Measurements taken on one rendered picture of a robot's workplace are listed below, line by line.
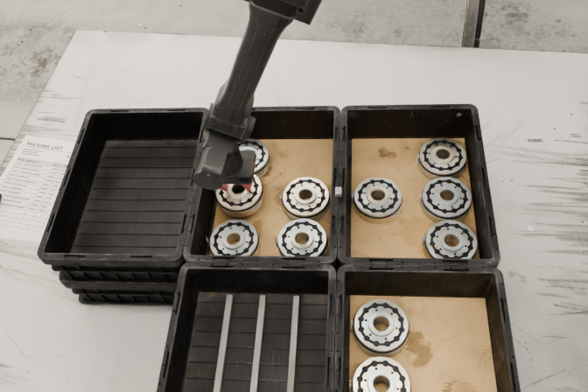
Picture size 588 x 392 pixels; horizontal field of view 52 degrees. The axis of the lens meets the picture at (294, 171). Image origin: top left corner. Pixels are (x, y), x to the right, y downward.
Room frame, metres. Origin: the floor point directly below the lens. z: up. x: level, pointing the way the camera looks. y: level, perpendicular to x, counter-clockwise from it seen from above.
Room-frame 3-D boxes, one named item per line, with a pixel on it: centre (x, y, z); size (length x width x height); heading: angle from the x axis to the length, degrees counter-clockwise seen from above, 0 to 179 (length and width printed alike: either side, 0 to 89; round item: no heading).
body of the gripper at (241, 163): (0.77, 0.13, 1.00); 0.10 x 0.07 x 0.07; 78
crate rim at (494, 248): (0.70, -0.24, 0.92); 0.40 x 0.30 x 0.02; 169
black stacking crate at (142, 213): (0.81, 0.35, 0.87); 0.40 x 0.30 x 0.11; 169
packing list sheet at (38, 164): (1.02, 0.69, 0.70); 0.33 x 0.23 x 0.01; 163
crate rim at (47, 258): (0.81, 0.35, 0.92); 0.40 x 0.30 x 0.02; 169
